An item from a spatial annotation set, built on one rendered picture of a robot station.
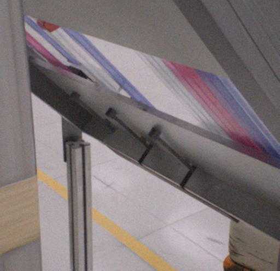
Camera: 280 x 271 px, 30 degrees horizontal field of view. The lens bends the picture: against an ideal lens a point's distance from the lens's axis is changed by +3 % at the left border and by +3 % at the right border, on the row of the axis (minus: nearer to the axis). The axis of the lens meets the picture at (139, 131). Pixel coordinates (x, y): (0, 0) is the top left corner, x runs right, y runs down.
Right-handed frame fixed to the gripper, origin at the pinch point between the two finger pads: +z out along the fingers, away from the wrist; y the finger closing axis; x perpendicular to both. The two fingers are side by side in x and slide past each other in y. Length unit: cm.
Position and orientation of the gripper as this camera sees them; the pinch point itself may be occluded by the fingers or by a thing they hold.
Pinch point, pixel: (46, 23)
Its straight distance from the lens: 74.0
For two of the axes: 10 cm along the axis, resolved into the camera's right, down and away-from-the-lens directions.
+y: 6.3, 3.1, -7.2
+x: 5.4, 4.9, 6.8
